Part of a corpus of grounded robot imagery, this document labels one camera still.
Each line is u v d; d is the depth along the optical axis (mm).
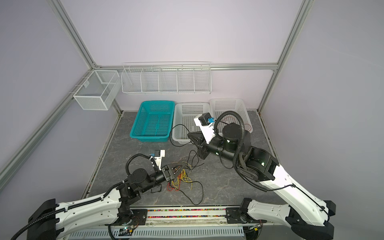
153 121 1152
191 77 1042
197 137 475
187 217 753
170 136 936
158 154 646
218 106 1197
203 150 467
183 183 845
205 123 424
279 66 932
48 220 412
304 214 380
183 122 1141
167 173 599
